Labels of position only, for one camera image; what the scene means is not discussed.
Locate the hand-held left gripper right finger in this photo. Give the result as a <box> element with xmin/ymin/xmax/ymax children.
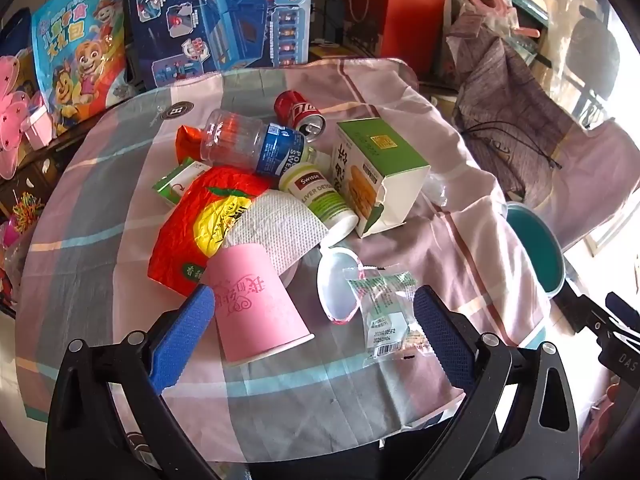
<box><xmin>405</xmin><ymin>284</ymin><xmax>581</xmax><ymax>480</ymax></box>

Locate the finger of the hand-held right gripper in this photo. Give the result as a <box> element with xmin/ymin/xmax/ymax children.
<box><xmin>552</xmin><ymin>290</ymin><xmax>618</xmax><ymax>348</ymax></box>
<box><xmin>605</xmin><ymin>291</ymin><xmax>640</xmax><ymax>328</ymax></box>

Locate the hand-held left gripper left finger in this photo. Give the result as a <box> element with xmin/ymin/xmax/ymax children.
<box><xmin>46</xmin><ymin>282</ymin><xmax>221</xmax><ymax>480</ymax></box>

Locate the green clear snack packet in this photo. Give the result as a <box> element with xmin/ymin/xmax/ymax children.
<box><xmin>345</xmin><ymin>269</ymin><xmax>432</xmax><ymax>363</ymax></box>

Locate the pink paper cup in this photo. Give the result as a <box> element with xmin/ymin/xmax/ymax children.
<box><xmin>206</xmin><ymin>242</ymin><xmax>316</xmax><ymax>365</ymax></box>

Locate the teal trash bin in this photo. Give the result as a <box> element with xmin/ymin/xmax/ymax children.
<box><xmin>502</xmin><ymin>201</ymin><xmax>567</xmax><ymax>301</ymax></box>

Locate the red orange-print plastic bag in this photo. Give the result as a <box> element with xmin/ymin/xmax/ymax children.
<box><xmin>147</xmin><ymin>166</ymin><xmax>273</xmax><ymax>297</ymax></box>

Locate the clear red-rimmed plastic cup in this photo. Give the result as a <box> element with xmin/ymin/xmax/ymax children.
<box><xmin>316</xmin><ymin>246</ymin><xmax>362</xmax><ymax>323</ymax></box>

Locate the white embossed paper towel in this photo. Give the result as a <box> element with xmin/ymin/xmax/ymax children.
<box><xmin>222</xmin><ymin>191</ymin><xmax>331</xmax><ymax>281</ymax></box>

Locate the small green and white box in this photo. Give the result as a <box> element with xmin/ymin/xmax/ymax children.
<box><xmin>152</xmin><ymin>156</ymin><xmax>213</xmax><ymax>207</ymax></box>

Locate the white supplement bottle green label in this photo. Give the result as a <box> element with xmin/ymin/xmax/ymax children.
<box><xmin>278</xmin><ymin>162</ymin><xmax>359</xmax><ymax>241</ymax></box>

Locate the green and white carton box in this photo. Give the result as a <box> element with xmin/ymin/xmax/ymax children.
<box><xmin>334</xmin><ymin>117</ymin><xmax>432</xmax><ymax>238</ymax></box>

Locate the orange snack wrapper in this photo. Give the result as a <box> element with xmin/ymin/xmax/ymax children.
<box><xmin>175</xmin><ymin>126</ymin><xmax>208</xmax><ymax>163</ymax></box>

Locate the clear plastic bottle blue label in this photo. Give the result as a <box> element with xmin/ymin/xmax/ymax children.
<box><xmin>200</xmin><ymin>108</ymin><xmax>318</xmax><ymax>178</ymax></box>

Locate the red soda can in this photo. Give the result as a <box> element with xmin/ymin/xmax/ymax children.
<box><xmin>274</xmin><ymin>90</ymin><xmax>327</xmax><ymax>142</ymax></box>

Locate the pink cloth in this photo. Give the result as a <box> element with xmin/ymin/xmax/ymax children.
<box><xmin>547</xmin><ymin>120</ymin><xmax>640</xmax><ymax>261</ymax></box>

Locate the pink and grey plaid tablecloth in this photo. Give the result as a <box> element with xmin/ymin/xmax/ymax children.
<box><xmin>15</xmin><ymin>57</ymin><xmax>563</xmax><ymax>461</ymax></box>

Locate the colourful rubber band bundle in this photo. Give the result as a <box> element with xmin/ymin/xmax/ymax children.
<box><xmin>10</xmin><ymin>192</ymin><xmax>47</xmax><ymax>235</ymax></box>

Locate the dark patterned cloth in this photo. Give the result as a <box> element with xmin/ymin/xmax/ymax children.
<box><xmin>445</xmin><ymin>10</ymin><xmax>588</xmax><ymax>206</ymax></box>

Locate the small pink gift box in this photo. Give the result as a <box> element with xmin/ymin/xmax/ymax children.
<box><xmin>20</xmin><ymin>92</ymin><xmax>56</xmax><ymax>151</ymax></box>

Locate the pink butterfly wings toy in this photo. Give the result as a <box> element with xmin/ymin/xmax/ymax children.
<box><xmin>0</xmin><ymin>55</ymin><xmax>42</xmax><ymax>181</ymax></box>

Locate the cartoon dog gift bag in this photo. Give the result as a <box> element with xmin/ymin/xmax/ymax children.
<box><xmin>31</xmin><ymin>0</ymin><xmax>132</xmax><ymax>136</ymax></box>

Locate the blue toy box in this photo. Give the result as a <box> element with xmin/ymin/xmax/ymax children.
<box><xmin>125</xmin><ymin>0</ymin><xmax>313</xmax><ymax>91</ymax></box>

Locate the red gift bag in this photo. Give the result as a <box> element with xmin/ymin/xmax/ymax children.
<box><xmin>345</xmin><ymin>0</ymin><xmax>448</xmax><ymax>76</ymax></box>

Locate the pink ring toy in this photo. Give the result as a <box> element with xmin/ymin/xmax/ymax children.
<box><xmin>467</xmin><ymin>0</ymin><xmax>541</xmax><ymax>38</ymax></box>

